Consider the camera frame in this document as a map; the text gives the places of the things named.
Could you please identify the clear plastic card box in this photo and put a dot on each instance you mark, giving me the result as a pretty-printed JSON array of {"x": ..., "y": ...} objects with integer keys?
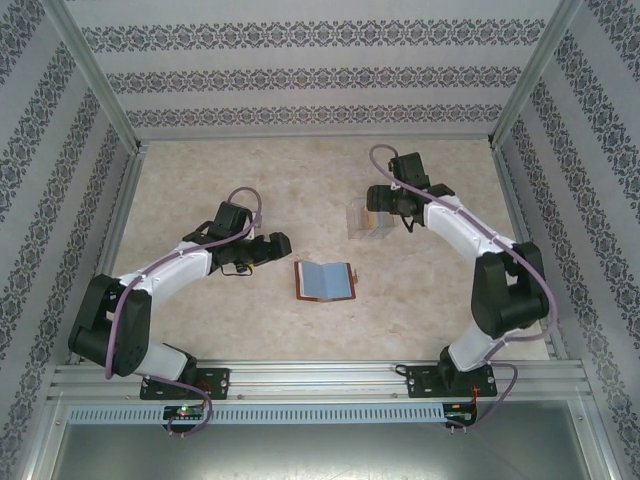
[{"x": 357, "y": 220}]

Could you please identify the brown leather card holder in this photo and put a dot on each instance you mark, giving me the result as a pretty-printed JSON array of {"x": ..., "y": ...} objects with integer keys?
[{"x": 325, "y": 280}]

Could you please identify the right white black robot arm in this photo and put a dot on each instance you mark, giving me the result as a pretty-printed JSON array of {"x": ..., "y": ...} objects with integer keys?
[{"x": 465, "y": 230}]

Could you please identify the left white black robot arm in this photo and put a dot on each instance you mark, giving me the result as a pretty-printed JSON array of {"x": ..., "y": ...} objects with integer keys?
[{"x": 170, "y": 265}]

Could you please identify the grey metal shelf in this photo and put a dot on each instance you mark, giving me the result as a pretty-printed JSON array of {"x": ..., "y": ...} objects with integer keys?
[{"x": 320, "y": 450}]

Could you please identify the aluminium table side rail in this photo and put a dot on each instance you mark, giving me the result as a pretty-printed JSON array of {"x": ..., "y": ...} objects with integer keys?
[
  {"x": 117, "y": 225},
  {"x": 504, "y": 175}
]

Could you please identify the aluminium table end rail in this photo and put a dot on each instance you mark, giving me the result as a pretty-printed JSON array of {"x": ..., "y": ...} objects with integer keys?
[{"x": 315, "y": 136}]

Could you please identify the aluminium frame post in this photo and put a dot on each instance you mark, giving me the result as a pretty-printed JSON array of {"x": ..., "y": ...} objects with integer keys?
[
  {"x": 535, "y": 75},
  {"x": 100, "y": 80}
]

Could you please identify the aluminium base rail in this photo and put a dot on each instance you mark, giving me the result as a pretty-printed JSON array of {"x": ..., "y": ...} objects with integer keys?
[{"x": 320, "y": 380}]

